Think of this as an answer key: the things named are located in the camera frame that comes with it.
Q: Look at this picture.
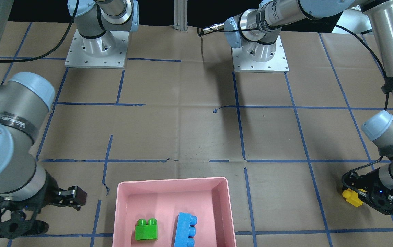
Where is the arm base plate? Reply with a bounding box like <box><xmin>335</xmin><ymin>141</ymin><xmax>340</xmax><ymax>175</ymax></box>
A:
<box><xmin>65</xmin><ymin>30</ymin><xmax>130</xmax><ymax>69</ymax></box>
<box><xmin>231</xmin><ymin>36</ymin><xmax>290</xmax><ymax>73</ymax></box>

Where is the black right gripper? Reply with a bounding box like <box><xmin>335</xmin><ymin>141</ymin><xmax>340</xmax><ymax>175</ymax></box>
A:
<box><xmin>0</xmin><ymin>173</ymin><xmax>88</xmax><ymax>239</ymax></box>

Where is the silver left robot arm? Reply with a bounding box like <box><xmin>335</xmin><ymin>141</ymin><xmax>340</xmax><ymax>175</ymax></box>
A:
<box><xmin>222</xmin><ymin>0</ymin><xmax>393</xmax><ymax>215</ymax></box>

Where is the green toy block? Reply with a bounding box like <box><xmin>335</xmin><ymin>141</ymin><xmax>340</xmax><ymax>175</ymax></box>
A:
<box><xmin>135</xmin><ymin>218</ymin><xmax>158</xmax><ymax>241</ymax></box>

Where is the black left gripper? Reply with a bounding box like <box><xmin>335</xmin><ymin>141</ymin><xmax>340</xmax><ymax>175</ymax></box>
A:
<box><xmin>341</xmin><ymin>169</ymin><xmax>393</xmax><ymax>215</ymax></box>

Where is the yellow toy block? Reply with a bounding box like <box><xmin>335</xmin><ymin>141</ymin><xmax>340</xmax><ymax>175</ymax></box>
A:
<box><xmin>342</xmin><ymin>189</ymin><xmax>364</xmax><ymax>207</ymax></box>

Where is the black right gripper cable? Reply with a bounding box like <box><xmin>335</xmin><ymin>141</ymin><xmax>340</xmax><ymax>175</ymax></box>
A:
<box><xmin>0</xmin><ymin>0</ymin><xmax>80</xmax><ymax>63</ymax></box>

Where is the pink plastic box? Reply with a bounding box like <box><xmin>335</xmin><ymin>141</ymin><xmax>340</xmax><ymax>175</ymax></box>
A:
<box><xmin>113</xmin><ymin>177</ymin><xmax>237</xmax><ymax>247</ymax></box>

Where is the aluminium frame post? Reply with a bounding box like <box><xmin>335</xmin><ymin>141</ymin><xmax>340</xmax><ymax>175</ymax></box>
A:
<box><xmin>173</xmin><ymin>0</ymin><xmax>188</xmax><ymax>32</ymax></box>

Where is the blue toy block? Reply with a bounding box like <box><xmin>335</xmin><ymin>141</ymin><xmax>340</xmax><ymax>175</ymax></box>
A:
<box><xmin>173</xmin><ymin>212</ymin><xmax>198</xmax><ymax>247</ymax></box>

